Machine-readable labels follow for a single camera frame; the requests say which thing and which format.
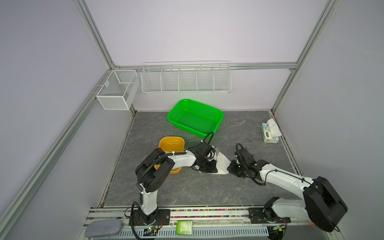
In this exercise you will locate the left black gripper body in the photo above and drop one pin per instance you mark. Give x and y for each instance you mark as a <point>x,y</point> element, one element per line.
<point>207,166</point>

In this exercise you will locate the white wire rack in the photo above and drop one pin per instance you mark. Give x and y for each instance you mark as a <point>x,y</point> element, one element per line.
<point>186,77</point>

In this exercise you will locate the green card box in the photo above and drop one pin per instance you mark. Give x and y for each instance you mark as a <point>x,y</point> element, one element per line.
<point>184,228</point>

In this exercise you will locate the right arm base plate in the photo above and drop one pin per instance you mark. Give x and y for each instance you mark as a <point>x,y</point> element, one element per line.
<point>259,215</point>

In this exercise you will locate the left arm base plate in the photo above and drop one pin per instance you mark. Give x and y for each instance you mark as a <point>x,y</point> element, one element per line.
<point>158,217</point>

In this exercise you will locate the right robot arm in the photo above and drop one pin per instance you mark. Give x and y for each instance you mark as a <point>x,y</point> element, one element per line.
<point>318,201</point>

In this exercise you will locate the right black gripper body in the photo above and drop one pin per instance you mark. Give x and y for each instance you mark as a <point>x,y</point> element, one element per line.
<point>235,169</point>

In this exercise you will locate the green plastic basket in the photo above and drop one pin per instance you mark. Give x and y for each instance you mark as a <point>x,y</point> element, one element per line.
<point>195,118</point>

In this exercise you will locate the white paper napkin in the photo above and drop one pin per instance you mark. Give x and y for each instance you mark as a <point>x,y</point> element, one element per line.
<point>222,163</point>

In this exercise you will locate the tissue box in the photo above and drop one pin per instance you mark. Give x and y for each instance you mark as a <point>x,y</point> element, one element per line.
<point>270,132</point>

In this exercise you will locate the white mesh box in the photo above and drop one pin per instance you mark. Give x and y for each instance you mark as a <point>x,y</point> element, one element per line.
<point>118,90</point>

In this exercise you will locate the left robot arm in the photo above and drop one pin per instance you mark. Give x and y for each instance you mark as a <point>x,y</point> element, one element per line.
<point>154,170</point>

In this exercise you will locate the yellow plastic tray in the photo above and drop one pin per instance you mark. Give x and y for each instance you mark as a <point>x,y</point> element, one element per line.
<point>172,144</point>

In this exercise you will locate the grey cloth pad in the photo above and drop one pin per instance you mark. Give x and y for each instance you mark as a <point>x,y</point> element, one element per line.
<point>103,228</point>

